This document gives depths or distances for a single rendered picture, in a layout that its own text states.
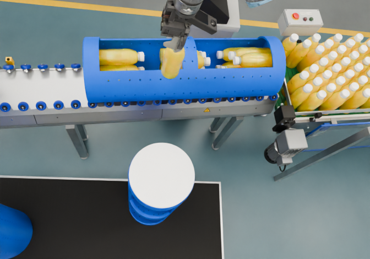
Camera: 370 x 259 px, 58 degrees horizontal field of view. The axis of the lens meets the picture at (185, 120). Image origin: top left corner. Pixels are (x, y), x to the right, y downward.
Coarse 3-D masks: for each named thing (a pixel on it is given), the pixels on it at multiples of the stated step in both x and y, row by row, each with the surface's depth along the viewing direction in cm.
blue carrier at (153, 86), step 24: (96, 48) 134; (144, 48) 158; (192, 48) 141; (216, 48) 165; (96, 72) 133; (120, 72) 135; (144, 72) 136; (192, 72) 140; (216, 72) 142; (240, 72) 144; (264, 72) 147; (96, 96) 139; (120, 96) 142; (144, 96) 144; (168, 96) 147; (192, 96) 150; (216, 96) 153; (240, 96) 157
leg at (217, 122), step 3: (219, 117) 235; (222, 117) 234; (225, 117) 234; (216, 120) 242; (219, 120) 238; (222, 120) 239; (213, 123) 252; (216, 123) 244; (219, 123) 245; (210, 126) 260; (213, 126) 252; (216, 126) 250; (219, 126) 251; (210, 129) 262; (213, 129) 256; (216, 129) 257; (213, 132) 262
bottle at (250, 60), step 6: (246, 54) 151; (252, 54) 151; (258, 54) 151; (264, 54) 152; (270, 54) 153; (240, 60) 150; (246, 60) 150; (252, 60) 150; (258, 60) 150; (264, 60) 151; (270, 60) 152; (246, 66) 151; (252, 66) 151; (258, 66) 152; (264, 66) 152; (270, 66) 153
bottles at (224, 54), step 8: (104, 48) 152; (112, 48) 153; (120, 48) 153; (128, 48) 154; (160, 48) 157; (232, 48) 162; (160, 56) 160; (216, 56) 165; (224, 56) 162; (160, 64) 159; (224, 64) 165; (232, 64) 158
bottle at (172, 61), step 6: (168, 48) 112; (168, 54) 112; (174, 54) 111; (180, 54) 112; (168, 60) 114; (174, 60) 113; (180, 60) 114; (162, 66) 122; (168, 66) 118; (174, 66) 117; (180, 66) 119; (162, 72) 124; (168, 72) 121; (174, 72) 121; (168, 78) 126
